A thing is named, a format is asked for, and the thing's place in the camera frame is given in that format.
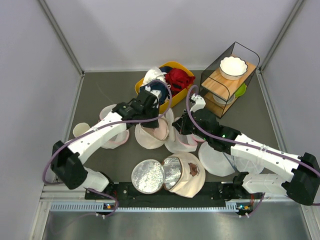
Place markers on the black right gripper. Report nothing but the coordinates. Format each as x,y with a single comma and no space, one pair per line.
179,124

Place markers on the yellow plastic basket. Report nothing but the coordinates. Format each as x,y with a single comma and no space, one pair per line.
179,96

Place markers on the black wire shelf rack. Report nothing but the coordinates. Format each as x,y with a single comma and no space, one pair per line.
212,82

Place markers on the dark blue bra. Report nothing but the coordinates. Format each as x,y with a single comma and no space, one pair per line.
159,86

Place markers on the red bra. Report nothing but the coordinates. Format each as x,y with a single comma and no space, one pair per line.
178,80

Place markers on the pink trimmed bag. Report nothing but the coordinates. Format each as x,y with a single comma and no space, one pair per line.
120,138
180,143

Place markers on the white bra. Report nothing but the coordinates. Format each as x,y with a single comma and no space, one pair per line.
153,74

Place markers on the grey trimmed white mesh bag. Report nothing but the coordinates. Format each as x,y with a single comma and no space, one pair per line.
222,164

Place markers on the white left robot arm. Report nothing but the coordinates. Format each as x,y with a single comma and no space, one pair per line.
68,159

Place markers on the pale pink bra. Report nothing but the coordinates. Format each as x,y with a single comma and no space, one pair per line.
161,133

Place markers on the pink trimmed bag left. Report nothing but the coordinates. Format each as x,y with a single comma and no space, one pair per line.
120,138

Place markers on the beige foil lined bear bag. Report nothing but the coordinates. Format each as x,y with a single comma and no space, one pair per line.
180,173

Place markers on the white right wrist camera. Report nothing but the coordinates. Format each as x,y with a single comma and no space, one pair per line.
197,102

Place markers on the green plastic bowl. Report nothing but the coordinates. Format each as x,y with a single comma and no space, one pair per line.
241,90

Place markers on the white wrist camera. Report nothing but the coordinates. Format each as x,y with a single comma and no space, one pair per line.
197,102
155,92

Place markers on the pink trimmed bag centre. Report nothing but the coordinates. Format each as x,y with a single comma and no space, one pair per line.
180,143

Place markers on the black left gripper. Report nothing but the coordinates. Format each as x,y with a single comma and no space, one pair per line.
151,124

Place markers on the beige mesh bag with glasses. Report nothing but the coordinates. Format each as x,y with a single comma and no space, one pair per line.
146,140

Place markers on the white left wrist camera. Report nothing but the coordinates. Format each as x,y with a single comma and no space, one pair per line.
155,92

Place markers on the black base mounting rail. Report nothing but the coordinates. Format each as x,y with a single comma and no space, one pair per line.
212,194

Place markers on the white scalloped bowl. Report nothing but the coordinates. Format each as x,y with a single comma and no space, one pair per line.
232,68

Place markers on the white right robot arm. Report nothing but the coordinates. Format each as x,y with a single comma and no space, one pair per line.
297,177

